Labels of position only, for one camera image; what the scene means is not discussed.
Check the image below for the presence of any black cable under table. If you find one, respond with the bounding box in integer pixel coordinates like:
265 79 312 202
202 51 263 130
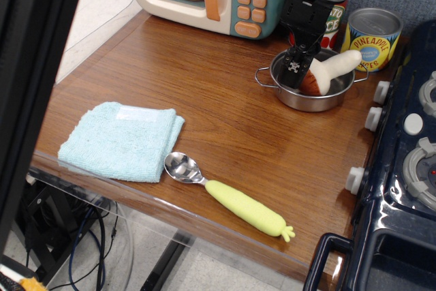
47 198 120 291

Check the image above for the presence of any white stove knob upper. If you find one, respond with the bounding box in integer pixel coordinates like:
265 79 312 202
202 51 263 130
373 80 390 105

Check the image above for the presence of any plush brown white mushroom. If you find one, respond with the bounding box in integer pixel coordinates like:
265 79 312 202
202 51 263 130
298 50 362 96

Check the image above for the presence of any spoon with yellow-green handle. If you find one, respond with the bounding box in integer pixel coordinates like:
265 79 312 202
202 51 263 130
163 152 296 243

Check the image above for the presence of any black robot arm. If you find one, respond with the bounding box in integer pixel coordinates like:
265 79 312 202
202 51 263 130
277 0 344 89

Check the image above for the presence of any dark blue toy stove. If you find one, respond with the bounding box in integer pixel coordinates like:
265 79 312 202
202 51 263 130
304 20 435 290

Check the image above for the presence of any white stove knob lower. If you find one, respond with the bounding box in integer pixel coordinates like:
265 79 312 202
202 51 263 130
345 167 365 195

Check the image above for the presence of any blue cable under table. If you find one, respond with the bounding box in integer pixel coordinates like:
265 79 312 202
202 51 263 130
67 207 106 291

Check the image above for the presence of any light blue folded cloth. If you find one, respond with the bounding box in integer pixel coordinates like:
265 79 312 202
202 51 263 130
58 102 185 183

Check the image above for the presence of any white stove knob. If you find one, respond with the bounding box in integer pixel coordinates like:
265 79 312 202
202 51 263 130
373 80 390 105
345 167 365 195
364 107 382 132

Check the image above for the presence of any tomato sauce can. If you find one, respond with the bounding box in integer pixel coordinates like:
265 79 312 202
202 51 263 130
321 0 348 49

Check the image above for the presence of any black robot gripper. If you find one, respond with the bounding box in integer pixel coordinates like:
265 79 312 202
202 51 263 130
279 0 334 89

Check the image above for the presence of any pineapple slices can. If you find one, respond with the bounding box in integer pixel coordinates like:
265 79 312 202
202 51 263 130
341 7 403 72

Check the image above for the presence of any small metal pot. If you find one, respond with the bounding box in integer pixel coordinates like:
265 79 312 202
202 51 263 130
255 49 369 112

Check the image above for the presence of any white stove knob middle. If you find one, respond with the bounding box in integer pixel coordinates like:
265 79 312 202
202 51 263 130
364 107 382 132

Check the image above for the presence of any black foreground post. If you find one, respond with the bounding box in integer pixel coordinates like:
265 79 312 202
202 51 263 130
1 0 78 247

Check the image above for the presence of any black table leg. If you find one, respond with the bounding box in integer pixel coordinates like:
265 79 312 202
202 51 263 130
140 241 191 291

